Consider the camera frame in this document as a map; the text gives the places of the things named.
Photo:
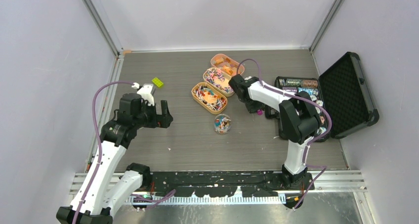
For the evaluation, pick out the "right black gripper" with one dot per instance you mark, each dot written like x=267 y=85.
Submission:
x=252 y=109

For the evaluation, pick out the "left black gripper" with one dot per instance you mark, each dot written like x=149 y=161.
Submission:
x=161 y=120

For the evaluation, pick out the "clear plastic cup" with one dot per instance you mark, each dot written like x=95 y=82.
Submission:
x=222 y=124

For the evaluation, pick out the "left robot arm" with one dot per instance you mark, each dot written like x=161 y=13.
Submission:
x=95 y=202

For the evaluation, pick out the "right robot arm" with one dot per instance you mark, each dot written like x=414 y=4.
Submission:
x=298 y=115

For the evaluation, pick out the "pink tray popsicle candies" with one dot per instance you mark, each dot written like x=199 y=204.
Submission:
x=227 y=65

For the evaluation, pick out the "cream tray swirl lollipops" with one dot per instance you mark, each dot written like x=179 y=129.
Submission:
x=219 y=80

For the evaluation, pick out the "tan tray round lollipops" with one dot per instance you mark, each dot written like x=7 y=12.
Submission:
x=209 y=98

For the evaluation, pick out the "yellow-green toy brick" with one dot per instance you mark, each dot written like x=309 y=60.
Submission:
x=157 y=82

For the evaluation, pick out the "black poker chip case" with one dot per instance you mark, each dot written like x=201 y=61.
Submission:
x=342 y=90

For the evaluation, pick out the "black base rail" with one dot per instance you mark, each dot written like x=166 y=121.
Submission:
x=224 y=183

